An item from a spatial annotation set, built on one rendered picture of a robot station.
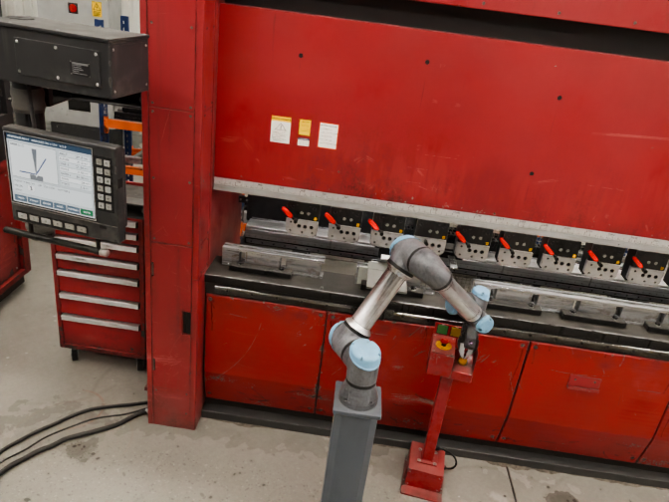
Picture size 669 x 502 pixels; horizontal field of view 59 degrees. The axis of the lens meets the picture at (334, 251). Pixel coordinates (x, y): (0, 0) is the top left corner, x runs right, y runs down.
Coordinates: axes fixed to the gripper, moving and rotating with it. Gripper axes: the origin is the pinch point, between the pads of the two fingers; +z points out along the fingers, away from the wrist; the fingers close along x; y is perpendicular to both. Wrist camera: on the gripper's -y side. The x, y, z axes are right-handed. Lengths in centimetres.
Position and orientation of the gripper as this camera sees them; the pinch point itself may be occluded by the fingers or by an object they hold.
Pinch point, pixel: (464, 357)
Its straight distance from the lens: 272.3
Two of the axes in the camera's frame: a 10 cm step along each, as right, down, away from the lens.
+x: -9.7, -2.0, 1.4
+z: -1.0, 8.7, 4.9
